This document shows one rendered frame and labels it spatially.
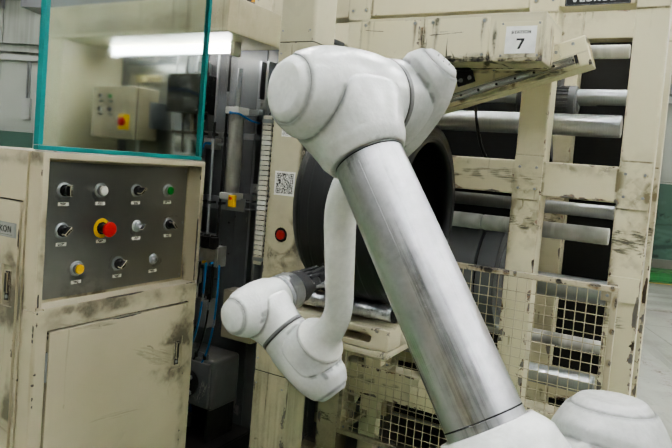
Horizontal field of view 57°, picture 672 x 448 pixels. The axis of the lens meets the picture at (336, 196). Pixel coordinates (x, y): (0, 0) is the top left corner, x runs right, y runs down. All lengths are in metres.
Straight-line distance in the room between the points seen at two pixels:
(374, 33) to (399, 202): 1.38
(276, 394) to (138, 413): 0.42
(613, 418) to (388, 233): 0.36
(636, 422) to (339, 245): 0.55
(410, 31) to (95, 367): 1.35
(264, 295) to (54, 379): 0.63
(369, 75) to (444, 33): 1.18
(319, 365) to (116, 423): 0.79
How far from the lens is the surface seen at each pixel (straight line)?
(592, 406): 0.90
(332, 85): 0.82
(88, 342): 1.73
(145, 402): 1.94
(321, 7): 1.97
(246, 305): 1.26
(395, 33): 2.09
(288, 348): 1.26
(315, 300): 1.80
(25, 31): 13.46
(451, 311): 0.76
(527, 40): 1.95
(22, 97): 13.33
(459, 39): 2.01
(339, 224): 1.12
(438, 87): 0.97
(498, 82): 2.08
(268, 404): 2.07
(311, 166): 1.65
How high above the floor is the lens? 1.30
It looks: 3 degrees down
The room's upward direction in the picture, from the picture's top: 5 degrees clockwise
